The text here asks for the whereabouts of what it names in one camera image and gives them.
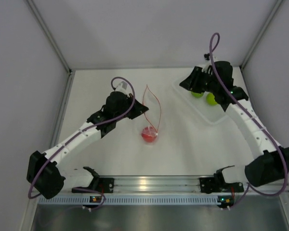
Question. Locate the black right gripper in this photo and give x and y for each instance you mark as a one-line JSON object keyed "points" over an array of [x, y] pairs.
{"points": [[190, 83]]}

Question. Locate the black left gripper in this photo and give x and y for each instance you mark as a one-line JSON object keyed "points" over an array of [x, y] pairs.
{"points": [[138, 109]]}

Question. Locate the green fake lime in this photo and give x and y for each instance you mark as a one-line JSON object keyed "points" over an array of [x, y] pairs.
{"points": [[197, 95]]}

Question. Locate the clear zip top bag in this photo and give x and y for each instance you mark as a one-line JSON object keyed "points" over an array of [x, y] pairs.
{"points": [[153, 116]]}

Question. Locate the green fake apple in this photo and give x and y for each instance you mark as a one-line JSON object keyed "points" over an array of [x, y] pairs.
{"points": [[210, 99]]}

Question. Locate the red fake tomato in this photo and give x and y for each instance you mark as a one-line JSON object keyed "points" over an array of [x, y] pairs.
{"points": [[149, 134]]}

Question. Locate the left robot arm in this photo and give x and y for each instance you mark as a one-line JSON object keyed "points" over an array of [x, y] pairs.
{"points": [[46, 171]]}

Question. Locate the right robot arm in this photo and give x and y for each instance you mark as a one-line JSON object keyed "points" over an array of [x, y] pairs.
{"points": [[270, 160]]}

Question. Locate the white perforated plastic basket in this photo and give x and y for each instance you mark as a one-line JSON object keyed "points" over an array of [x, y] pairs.
{"points": [[212, 115]]}

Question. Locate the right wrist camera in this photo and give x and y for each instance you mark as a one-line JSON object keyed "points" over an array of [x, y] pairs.
{"points": [[207, 57]]}

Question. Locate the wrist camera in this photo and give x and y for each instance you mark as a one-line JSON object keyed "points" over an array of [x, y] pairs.
{"points": [[122, 87], [207, 57]]}

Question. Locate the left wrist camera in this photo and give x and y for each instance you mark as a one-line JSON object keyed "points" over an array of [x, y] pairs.
{"points": [[122, 87]]}

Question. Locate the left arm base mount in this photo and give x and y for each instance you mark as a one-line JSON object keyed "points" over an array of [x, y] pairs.
{"points": [[97, 185]]}

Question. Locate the aluminium mounting rail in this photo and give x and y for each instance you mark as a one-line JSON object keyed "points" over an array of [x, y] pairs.
{"points": [[154, 184]]}

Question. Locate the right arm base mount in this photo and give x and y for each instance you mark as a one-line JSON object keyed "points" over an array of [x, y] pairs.
{"points": [[212, 185]]}

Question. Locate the white slotted cable duct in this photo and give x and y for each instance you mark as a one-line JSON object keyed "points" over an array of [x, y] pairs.
{"points": [[138, 200]]}

